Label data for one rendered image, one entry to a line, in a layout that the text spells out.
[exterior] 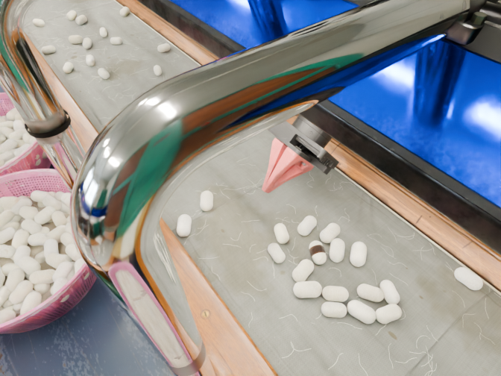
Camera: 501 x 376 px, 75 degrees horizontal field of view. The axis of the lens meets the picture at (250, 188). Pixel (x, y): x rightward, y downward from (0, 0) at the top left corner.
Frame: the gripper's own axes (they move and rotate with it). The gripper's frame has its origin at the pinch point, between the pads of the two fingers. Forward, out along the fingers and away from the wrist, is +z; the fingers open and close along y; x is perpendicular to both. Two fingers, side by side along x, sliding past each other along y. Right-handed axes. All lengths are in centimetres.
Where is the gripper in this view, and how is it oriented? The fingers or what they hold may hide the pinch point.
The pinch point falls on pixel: (268, 186)
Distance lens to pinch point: 48.8
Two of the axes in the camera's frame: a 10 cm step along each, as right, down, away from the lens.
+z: -6.0, 7.8, 1.9
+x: 5.1, 1.9, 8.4
